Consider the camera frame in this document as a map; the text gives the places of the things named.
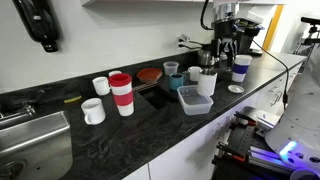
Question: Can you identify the teal mug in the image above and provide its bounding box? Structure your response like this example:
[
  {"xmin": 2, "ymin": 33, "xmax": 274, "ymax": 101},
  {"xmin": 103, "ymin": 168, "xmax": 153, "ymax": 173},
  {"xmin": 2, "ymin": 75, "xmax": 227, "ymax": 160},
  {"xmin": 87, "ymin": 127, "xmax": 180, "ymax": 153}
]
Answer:
[{"xmin": 168, "ymin": 72, "xmax": 187, "ymax": 92}]

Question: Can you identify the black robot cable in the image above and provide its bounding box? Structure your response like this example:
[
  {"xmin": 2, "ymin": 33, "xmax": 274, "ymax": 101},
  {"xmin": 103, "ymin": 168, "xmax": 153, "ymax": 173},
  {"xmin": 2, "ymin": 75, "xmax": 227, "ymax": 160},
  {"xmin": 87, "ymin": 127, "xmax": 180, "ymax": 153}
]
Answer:
[{"xmin": 199, "ymin": 0, "xmax": 215, "ymax": 31}]

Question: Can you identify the red handled black clamp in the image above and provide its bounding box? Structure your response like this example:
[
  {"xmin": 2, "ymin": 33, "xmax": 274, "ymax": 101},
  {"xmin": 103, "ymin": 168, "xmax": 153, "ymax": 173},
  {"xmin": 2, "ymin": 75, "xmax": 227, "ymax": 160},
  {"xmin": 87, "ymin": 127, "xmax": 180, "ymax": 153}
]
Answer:
[
  {"xmin": 215, "ymin": 141, "xmax": 252, "ymax": 164},
  {"xmin": 233, "ymin": 111, "xmax": 258, "ymax": 127}
]

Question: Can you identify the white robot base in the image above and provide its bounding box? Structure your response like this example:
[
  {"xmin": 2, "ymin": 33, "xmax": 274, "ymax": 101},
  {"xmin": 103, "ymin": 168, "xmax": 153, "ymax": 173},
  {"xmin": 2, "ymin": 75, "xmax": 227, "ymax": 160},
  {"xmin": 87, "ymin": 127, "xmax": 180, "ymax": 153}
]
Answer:
[{"xmin": 264, "ymin": 43, "xmax": 320, "ymax": 175}]

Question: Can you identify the stainless steel kettle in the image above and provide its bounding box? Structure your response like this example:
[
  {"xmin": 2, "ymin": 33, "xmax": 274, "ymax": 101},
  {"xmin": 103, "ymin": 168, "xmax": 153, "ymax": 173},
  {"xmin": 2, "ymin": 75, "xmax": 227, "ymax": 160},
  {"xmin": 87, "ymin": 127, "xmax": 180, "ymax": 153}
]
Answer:
[{"xmin": 195, "ymin": 43, "xmax": 217, "ymax": 67}]

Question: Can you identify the white kitchen cabinet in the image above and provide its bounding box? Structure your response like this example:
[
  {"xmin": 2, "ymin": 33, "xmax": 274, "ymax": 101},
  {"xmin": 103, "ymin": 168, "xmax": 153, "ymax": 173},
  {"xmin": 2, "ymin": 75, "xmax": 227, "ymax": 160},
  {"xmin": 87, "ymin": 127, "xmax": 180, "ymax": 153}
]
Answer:
[{"xmin": 121, "ymin": 60, "xmax": 308, "ymax": 180}]

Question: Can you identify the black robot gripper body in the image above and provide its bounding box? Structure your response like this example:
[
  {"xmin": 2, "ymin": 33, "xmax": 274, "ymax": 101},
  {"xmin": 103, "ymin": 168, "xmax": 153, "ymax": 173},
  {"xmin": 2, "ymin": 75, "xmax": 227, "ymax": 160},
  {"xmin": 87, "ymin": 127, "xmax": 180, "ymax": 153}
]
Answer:
[{"xmin": 213, "ymin": 20, "xmax": 240, "ymax": 46}]

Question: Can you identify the long black power cord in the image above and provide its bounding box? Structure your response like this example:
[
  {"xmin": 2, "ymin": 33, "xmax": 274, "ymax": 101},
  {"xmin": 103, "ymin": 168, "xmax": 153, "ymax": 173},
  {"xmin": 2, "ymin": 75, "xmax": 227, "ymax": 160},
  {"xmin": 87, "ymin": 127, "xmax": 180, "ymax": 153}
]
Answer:
[{"xmin": 252, "ymin": 39, "xmax": 290, "ymax": 112}]

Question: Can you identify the clear plastic cup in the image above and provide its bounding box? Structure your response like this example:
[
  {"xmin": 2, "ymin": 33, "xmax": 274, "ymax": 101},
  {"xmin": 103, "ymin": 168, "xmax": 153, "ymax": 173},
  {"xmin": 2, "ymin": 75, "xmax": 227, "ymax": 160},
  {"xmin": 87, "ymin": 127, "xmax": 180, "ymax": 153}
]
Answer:
[{"xmin": 162, "ymin": 60, "xmax": 180, "ymax": 77}]

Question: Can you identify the yellow door frame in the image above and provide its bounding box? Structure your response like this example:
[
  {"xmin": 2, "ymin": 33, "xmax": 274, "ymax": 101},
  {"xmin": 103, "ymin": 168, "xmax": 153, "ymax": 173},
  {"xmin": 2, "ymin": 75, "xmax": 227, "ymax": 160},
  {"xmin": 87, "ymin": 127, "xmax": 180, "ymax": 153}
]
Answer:
[{"xmin": 262, "ymin": 4, "xmax": 285, "ymax": 52}]

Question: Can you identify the round white lid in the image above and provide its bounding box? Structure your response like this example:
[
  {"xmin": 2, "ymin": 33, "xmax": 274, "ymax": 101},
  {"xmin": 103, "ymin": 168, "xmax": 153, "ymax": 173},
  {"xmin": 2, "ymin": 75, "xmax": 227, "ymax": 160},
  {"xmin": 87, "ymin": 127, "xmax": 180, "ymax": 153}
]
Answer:
[{"xmin": 227, "ymin": 84, "xmax": 245, "ymax": 95}]

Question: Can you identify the black coffee maker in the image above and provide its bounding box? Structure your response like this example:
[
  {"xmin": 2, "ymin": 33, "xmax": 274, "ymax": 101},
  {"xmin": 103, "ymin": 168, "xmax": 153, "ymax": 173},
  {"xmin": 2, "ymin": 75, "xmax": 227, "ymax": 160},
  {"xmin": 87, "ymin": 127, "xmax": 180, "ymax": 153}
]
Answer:
[{"xmin": 235, "ymin": 17, "xmax": 266, "ymax": 56}]

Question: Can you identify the yellow green sponge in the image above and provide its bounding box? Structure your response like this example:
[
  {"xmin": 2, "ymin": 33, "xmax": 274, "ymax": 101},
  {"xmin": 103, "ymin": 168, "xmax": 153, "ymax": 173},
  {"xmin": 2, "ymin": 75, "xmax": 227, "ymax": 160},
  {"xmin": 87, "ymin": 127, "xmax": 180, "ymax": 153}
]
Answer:
[{"xmin": 63, "ymin": 95, "xmax": 83, "ymax": 104}]

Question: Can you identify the metal faucet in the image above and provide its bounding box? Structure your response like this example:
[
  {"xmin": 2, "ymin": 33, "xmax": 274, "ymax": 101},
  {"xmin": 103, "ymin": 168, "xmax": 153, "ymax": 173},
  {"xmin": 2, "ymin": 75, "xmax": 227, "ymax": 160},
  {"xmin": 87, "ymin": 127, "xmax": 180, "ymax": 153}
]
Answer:
[{"xmin": 0, "ymin": 102, "xmax": 37, "ymax": 122}]

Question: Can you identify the white wall power outlet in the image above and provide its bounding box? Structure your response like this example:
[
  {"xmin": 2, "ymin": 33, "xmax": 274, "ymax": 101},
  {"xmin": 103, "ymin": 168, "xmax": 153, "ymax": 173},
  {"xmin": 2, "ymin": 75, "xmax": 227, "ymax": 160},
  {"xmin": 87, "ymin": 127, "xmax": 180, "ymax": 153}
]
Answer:
[{"xmin": 176, "ymin": 33, "xmax": 191, "ymax": 50}]

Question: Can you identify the white tumbler with steel rim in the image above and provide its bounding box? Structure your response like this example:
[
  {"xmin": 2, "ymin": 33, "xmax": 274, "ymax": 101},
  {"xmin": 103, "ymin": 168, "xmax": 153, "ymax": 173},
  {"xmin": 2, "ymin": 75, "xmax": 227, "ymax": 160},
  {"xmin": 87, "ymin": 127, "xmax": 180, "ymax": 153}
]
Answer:
[{"xmin": 196, "ymin": 67, "xmax": 219, "ymax": 98}]

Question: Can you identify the stainless steel sink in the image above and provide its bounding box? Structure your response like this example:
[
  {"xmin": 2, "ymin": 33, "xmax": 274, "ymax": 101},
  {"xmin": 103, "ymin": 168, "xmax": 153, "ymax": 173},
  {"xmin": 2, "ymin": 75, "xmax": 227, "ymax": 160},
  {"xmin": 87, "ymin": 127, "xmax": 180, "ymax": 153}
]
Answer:
[{"xmin": 0, "ymin": 109, "xmax": 74, "ymax": 180}]

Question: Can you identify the white tumbler with blue band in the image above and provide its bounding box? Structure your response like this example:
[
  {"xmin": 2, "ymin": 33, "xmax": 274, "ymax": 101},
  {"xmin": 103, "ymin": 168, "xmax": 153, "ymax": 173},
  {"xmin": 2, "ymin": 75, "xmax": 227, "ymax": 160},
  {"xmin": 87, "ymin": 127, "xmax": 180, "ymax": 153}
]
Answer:
[{"xmin": 231, "ymin": 54, "xmax": 253, "ymax": 84}]

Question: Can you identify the clear rectangular plastic container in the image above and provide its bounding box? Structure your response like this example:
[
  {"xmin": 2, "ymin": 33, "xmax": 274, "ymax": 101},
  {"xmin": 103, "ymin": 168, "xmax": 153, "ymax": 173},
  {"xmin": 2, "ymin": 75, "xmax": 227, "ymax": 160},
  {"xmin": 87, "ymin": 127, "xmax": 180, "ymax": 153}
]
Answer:
[{"xmin": 176, "ymin": 84, "xmax": 215, "ymax": 117}]

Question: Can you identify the large white mug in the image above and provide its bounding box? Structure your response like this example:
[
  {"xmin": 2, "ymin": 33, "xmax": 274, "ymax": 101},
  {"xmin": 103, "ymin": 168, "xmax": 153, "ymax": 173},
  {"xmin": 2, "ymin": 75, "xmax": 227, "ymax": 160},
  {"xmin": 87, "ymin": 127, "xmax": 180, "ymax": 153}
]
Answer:
[{"xmin": 80, "ymin": 97, "xmax": 107, "ymax": 126}]

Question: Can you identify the black induction cooktop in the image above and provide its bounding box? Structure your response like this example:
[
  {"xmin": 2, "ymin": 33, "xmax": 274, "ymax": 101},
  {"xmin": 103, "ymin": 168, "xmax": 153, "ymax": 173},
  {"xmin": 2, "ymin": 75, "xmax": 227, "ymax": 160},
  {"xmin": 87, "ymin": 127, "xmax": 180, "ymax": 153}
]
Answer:
[{"xmin": 137, "ymin": 75, "xmax": 225, "ymax": 110}]

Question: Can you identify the red and white tumbler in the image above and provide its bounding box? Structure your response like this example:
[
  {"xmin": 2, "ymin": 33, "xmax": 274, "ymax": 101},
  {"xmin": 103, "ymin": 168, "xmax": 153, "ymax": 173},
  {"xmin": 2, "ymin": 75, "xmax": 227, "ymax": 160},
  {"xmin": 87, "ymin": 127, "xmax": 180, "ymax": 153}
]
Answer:
[{"xmin": 108, "ymin": 73, "xmax": 135, "ymax": 118}]

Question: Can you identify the small white mug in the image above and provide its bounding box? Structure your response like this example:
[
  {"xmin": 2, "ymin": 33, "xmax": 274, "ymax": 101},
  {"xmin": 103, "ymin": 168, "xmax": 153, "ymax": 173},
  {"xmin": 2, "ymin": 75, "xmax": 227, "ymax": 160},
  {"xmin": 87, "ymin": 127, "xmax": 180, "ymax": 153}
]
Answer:
[{"xmin": 187, "ymin": 65, "xmax": 203, "ymax": 83}]

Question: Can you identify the red plate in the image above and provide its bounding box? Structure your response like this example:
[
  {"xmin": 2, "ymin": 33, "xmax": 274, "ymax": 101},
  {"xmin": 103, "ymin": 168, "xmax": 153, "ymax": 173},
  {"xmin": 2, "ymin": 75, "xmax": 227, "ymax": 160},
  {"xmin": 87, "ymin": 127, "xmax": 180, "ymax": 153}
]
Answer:
[{"xmin": 136, "ymin": 67, "xmax": 164, "ymax": 84}]

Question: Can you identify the black camera on stand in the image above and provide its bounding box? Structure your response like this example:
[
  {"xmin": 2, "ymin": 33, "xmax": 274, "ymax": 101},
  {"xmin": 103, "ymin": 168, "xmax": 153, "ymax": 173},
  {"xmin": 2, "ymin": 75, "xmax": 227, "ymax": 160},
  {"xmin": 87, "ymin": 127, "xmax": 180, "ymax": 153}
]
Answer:
[{"xmin": 292, "ymin": 16, "xmax": 320, "ymax": 56}]

